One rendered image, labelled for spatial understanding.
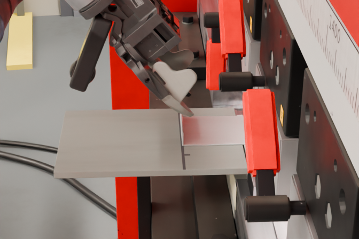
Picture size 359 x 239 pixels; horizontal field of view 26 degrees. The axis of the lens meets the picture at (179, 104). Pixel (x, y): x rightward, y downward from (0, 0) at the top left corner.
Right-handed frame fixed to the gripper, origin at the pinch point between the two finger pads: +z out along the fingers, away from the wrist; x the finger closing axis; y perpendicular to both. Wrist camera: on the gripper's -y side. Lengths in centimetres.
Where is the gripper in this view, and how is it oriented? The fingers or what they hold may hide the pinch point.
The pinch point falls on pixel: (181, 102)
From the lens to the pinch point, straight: 112.3
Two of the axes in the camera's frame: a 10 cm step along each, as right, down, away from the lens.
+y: 7.6, -5.9, -2.7
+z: 6.4, 6.7, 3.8
